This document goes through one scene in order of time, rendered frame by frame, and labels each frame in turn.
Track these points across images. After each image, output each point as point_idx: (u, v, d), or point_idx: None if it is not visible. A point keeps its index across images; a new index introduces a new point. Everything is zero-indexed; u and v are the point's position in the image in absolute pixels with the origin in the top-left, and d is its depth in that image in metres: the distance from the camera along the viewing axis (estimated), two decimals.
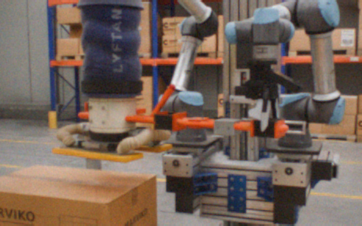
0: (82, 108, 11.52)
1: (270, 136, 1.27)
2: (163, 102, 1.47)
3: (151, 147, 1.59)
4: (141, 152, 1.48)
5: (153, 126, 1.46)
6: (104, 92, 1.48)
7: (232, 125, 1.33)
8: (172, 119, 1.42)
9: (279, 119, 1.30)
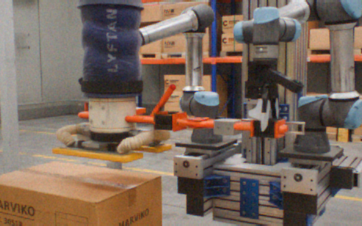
0: (144, 106, 11.82)
1: (270, 136, 1.27)
2: (163, 102, 1.47)
3: (151, 147, 1.59)
4: (141, 152, 1.48)
5: (153, 126, 1.46)
6: (104, 92, 1.48)
7: (232, 125, 1.33)
8: (172, 119, 1.42)
9: (279, 119, 1.30)
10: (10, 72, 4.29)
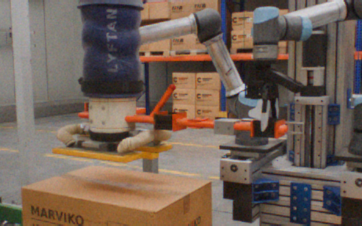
0: (151, 103, 11.72)
1: (270, 136, 1.27)
2: (163, 102, 1.47)
3: (151, 147, 1.59)
4: (141, 152, 1.48)
5: (153, 126, 1.46)
6: (104, 92, 1.48)
7: (232, 125, 1.33)
8: (172, 119, 1.42)
9: (279, 119, 1.30)
10: (26, 71, 4.19)
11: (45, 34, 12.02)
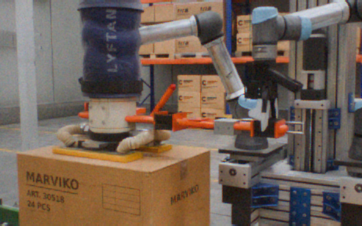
0: None
1: (270, 136, 1.27)
2: (163, 102, 1.47)
3: (151, 147, 1.59)
4: (141, 152, 1.48)
5: (153, 126, 1.46)
6: (104, 92, 1.48)
7: (232, 125, 1.33)
8: (172, 119, 1.42)
9: (279, 119, 1.30)
10: (30, 73, 4.21)
11: (51, 36, 12.08)
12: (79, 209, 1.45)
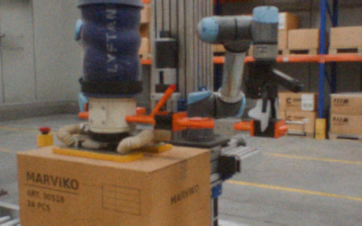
0: None
1: (270, 136, 1.27)
2: (163, 102, 1.47)
3: (151, 147, 1.59)
4: (141, 152, 1.48)
5: (153, 126, 1.46)
6: (104, 92, 1.48)
7: (232, 125, 1.33)
8: (172, 119, 1.42)
9: (279, 119, 1.30)
10: None
11: (33, 38, 12.47)
12: (79, 209, 1.45)
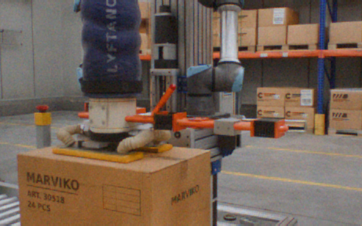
0: None
1: (270, 136, 1.27)
2: (163, 102, 1.47)
3: (151, 147, 1.59)
4: (141, 152, 1.48)
5: (153, 126, 1.46)
6: (104, 92, 1.48)
7: (232, 125, 1.33)
8: (172, 119, 1.42)
9: (279, 119, 1.30)
10: None
11: None
12: (80, 209, 1.45)
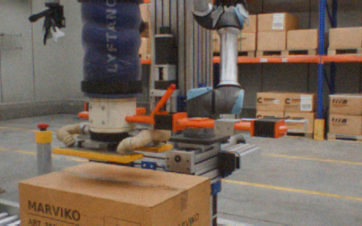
0: None
1: (270, 136, 1.27)
2: (163, 102, 1.47)
3: (151, 147, 1.59)
4: (141, 152, 1.48)
5: (153, 126, 1.46)
6: (104, 92, 1.48)
7: (232, 125, 1.33)
8: (172, 119, 1.42)
9: (279, 119, 1.30)
10: None
11: None
12: None
